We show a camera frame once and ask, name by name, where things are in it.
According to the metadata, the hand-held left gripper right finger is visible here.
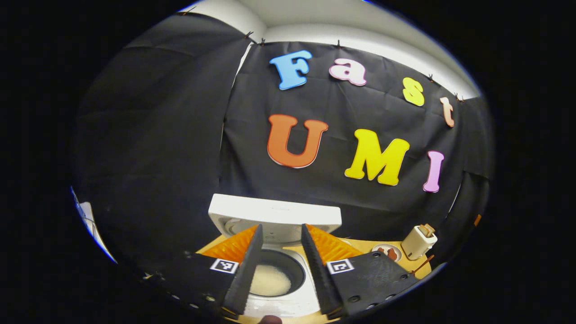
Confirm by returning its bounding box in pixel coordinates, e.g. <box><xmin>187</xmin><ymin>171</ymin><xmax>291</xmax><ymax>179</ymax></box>
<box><xmin>301</xmin><ymin>224</ymin><xmax>420</xmax><ymax>320</ymax></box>

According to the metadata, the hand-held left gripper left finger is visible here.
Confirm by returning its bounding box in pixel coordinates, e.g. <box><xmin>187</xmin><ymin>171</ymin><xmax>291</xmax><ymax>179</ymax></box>
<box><xmin>144</xmin><ymin>224</ymin><xmax>264</xmax><ymax>318</ymax></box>

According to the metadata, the white rice heap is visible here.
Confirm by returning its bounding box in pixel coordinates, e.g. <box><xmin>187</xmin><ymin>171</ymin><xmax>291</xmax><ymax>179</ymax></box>
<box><xmin>250</xmin><ymin>265</ymin><xmax>293</xmax><ymax>297</ymax></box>

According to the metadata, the white rice cooker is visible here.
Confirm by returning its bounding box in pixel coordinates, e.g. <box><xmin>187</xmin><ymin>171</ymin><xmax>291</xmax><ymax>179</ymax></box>
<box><xmin>208</xmin><ymin>193</ymin><xmax>342</xmax><ymax>319</ymax></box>

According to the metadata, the white round plate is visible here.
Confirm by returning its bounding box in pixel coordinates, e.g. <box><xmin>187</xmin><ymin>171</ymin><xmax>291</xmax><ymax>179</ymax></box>
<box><xmin>372</xmin><ymin>243</ymin><xmax>402</xmax><ymax>262</ymax></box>

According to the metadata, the white toaster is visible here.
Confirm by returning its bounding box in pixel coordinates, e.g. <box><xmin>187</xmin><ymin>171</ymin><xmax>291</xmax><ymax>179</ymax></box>
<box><xmin>400</xmin><ymin>224</ymin><xmax>438</xmax><ymax>261</ymax></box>

